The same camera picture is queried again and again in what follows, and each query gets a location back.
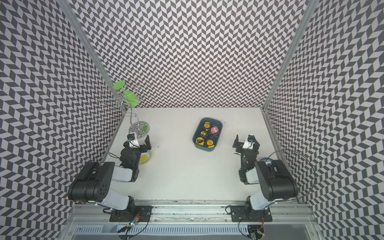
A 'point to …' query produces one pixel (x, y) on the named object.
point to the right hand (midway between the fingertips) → (245, 138)
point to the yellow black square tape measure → (199, 141)
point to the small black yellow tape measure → (207, 124)
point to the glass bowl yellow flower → (145, 157)
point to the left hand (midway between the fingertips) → (140, 137)
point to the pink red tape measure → (214, 130)
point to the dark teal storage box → (207, 134)
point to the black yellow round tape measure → (203, 134)
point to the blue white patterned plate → (268, 161)
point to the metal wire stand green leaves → (118, 96)
